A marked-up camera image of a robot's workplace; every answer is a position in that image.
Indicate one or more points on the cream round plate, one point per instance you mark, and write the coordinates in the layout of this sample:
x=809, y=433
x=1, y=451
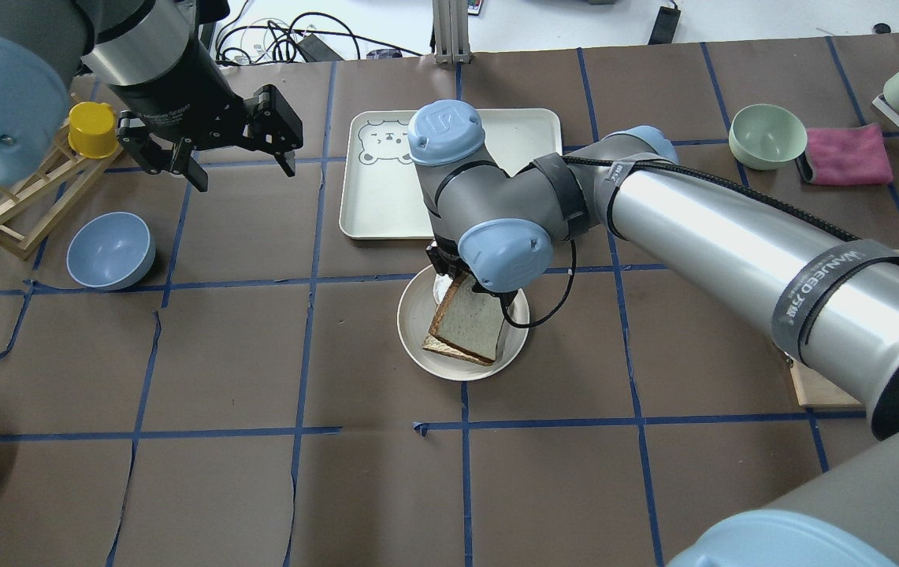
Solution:
x=416, y=310

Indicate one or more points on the bread slice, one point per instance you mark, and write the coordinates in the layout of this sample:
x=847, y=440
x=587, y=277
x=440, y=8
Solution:
x=435, y=345
x=469, y=319

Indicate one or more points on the cream bear tray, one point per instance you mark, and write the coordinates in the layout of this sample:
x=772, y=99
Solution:
x=382, y=198

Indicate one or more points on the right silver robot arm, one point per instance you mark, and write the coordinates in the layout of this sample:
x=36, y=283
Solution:
x=826, y=298

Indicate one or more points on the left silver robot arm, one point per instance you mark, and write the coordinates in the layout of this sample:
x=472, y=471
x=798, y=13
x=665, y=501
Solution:
x=149, y=53

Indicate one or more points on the pink cloth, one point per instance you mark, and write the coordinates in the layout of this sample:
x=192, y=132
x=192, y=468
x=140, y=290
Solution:
x=845, y=157

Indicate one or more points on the light green bowl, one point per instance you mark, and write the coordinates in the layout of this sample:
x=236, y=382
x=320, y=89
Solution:
x=765, y=137

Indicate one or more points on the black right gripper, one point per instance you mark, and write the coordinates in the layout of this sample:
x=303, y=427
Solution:
x=439, y=259

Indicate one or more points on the wooden cutting board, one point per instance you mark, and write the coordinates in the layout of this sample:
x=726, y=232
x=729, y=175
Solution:
x=844, y=388

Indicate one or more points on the fried egg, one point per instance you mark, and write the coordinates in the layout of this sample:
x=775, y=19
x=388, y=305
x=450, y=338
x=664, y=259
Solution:
x=441, y=285

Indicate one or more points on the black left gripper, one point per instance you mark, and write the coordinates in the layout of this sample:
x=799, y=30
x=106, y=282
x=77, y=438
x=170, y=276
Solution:
x=172, y=93

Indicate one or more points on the wooden mug rack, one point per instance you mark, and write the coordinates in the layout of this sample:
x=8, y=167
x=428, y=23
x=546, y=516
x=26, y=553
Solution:
x=63, y=179

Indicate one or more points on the yellow mug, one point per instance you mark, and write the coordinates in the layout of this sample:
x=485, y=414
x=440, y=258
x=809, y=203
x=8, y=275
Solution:
x=92, y=130

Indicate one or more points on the blue bowl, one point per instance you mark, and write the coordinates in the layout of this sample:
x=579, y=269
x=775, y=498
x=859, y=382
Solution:
x=112, y=251

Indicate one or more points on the bread slice on plate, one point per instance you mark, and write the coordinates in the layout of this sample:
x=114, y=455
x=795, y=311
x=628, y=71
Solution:
x=435, y=345

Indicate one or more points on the black power adapter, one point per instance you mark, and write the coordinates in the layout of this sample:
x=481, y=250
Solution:
x=665, y=25

